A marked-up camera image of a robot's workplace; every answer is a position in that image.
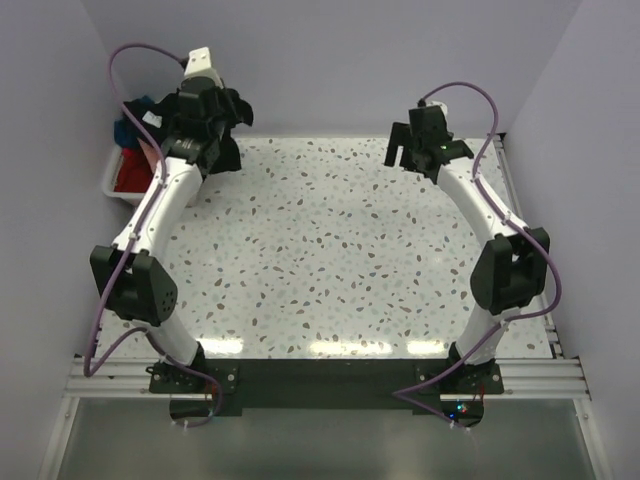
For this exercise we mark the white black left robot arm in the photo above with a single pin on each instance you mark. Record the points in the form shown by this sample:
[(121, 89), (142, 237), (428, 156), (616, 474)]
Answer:
[(130, 274)]

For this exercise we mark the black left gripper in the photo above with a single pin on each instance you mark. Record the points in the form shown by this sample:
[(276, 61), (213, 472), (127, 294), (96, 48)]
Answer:
[(224, 96)]

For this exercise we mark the red t shirt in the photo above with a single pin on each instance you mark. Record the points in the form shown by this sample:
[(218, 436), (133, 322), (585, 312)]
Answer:
[(134, 174)]

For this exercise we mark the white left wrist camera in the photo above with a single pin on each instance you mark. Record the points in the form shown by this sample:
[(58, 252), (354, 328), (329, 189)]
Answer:
[(199, 64)]

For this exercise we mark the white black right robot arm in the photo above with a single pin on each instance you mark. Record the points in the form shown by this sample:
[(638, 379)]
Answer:
[(510, 271)]

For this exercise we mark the salmon pink t shirt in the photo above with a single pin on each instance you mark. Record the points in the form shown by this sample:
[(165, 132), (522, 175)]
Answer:
[(151, 155)]

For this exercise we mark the aluminium front rail frame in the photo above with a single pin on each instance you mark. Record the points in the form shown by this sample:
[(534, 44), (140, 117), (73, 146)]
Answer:
[(361, 377)]

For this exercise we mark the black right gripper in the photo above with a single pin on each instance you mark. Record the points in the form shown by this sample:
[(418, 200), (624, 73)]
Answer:
[(399, 137)]

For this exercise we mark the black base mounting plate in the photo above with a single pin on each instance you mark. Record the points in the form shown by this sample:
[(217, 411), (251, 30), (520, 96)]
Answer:
[(467, 411)]

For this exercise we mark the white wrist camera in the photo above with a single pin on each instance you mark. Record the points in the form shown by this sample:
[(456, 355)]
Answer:
[(434, 105), (199, 64)]

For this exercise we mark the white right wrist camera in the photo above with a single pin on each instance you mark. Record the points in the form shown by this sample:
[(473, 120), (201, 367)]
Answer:
[(434, 105)]

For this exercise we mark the blue t shirt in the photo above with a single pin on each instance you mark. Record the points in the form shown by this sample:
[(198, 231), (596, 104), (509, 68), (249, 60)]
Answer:
[(125, 131)]

